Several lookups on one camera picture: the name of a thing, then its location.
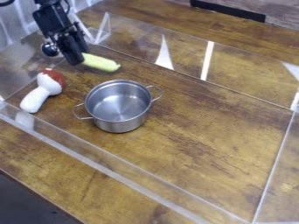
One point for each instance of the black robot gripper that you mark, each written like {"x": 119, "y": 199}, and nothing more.
{"x": 53, "y": 20}

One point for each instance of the plush red white mushroom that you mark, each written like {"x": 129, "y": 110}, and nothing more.
{"x": 51, "y": 84}

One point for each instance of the small stainless steel pot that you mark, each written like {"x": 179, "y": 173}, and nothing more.
{"x": 118, "y": 105}

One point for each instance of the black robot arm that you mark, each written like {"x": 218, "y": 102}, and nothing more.
{"x": 65, "y": 33}

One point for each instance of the black bar in background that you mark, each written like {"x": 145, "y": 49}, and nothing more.
{"x": 229, "y": 10}

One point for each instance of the clear acrylic enclosure wall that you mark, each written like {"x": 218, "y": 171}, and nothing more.
{"x": 214, "y": 159}

